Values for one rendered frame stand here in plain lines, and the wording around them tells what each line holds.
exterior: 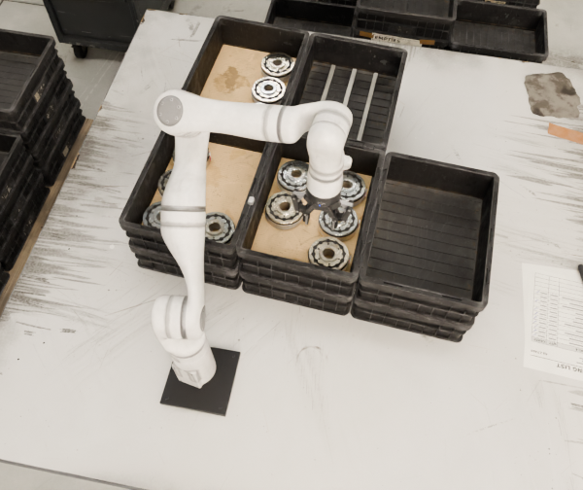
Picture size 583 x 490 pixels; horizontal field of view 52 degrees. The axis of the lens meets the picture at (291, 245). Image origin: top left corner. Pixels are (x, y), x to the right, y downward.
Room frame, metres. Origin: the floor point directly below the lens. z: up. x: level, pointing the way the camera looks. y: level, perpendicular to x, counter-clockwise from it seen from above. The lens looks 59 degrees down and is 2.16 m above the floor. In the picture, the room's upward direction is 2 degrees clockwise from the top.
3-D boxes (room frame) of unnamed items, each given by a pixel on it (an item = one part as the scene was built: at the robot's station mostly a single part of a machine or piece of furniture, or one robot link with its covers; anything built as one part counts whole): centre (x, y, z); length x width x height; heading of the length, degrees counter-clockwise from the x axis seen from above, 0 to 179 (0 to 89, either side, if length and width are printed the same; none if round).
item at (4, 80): (1.66, 1.10, 0.37); 0.40 x 0.30 x 0.45; 171
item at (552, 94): (1.49, -0.86, 0.71); 0.22 x 0.19 x 0.01; 171
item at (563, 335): (0.66, -0.74, 0.70); 0.33 x 0.23 x 0.01; 171
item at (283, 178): (1.00, -0.01, 0.86); 0.10 x 0.10 x 0.01
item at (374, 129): (1.26, -0.14, 0.87); 0.40 x 0.30 x 0.11; 167
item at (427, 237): (0.81, -0.35, 0.87); 0.40 x 0.30 x 0.11; 167
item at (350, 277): (0.87, -0.05, 0.92); 0.40 x 0.30 x 0.02; 167
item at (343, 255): (0.75, -0.09, 0.86); 0.10 x 0.10 x 0.01
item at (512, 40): (2.10, -0.85, 0.31); 0.40 x 0.30 x 0.34; 81
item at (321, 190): (0.78, -0.07, 1.18); 0.11 x 0.09 x 0.06; 167
